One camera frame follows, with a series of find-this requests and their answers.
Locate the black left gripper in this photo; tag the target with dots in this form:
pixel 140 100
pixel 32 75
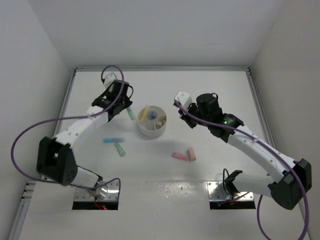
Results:
pixel 126 102

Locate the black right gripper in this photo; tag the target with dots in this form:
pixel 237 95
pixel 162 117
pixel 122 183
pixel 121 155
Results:
pixel 185 117

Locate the green highlighter pen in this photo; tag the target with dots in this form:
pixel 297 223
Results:
pixel 131 114

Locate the yellow highlighter pen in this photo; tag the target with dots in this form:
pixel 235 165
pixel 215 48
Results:
pixel 144 113

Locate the light blue eraser case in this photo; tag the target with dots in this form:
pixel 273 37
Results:
pixel 114 140

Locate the translucent green stapler case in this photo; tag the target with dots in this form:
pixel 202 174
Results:
pixel 119 149

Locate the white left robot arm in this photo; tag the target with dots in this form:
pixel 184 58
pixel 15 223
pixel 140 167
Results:
pixel 56 156

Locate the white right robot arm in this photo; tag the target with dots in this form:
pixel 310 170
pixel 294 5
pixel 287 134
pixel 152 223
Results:
pixel 287 180

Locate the white round divided organizer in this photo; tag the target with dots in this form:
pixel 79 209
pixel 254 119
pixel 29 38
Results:
pixel 149 127

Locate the pink eraser block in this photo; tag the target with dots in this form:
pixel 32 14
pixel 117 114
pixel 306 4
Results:
pixel 191 154

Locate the pink highlighter pen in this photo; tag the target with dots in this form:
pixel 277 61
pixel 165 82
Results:
pixel 180 156

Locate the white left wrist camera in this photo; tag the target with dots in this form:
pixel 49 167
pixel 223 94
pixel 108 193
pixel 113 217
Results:
pixel 108 79

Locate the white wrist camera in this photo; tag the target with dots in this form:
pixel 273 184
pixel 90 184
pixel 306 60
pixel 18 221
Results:
pixel 182 99
pixel 108 79

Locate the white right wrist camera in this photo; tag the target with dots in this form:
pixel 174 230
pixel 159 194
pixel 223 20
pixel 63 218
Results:
pixel 182 99

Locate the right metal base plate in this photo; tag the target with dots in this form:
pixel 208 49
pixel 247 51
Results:
pixel 217 194

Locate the metal base plate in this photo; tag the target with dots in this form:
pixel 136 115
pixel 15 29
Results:
pixel 107 193
pixel 217 194

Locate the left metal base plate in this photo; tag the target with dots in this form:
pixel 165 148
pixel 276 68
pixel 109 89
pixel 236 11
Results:
pixel 107 193

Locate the aluminium table frame rail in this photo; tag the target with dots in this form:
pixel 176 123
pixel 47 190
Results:
pixel 161 197

